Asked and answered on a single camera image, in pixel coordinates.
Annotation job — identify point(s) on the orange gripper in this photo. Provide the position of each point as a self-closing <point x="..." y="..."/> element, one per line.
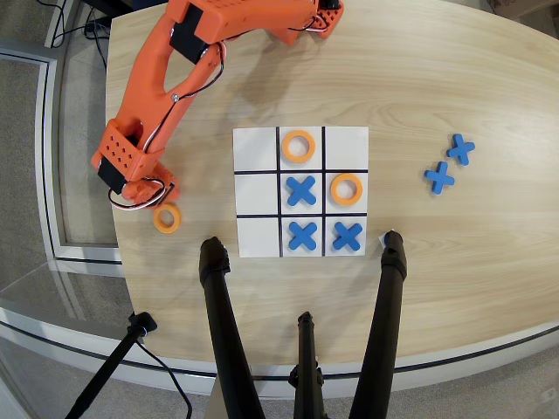
<point x="168" y="197"/>

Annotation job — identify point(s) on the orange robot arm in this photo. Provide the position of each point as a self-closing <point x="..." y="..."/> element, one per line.
<point x="144" y="87"/>

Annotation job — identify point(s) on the white tic-tac-toe board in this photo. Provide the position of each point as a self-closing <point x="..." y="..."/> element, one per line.
<point x="255" y="150"/>

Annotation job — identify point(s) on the blue foam cross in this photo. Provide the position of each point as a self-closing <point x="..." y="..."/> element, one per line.
<point x="460" y="149"/>
<point x="348" y="236"/>
<point x="302" y="235"/>
<point x="439" y="177"/>
<point x="301" y="190"/>

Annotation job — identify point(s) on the black stand pole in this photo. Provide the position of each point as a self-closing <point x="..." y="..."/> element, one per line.
<point x="105" y="371"/>

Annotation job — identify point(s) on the black furniture base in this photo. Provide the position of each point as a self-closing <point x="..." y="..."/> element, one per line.
<point x="113" y="5"/>

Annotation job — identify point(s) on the thin black tripod leg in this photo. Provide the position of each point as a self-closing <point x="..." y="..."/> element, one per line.
<point x="306" y="358"/>

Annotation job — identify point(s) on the small white tag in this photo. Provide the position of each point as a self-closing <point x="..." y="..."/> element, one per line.
<point x="381" y="239"/>

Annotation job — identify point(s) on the grey metal floor frame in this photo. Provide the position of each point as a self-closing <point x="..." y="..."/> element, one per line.
<point x="50" y="174"/>

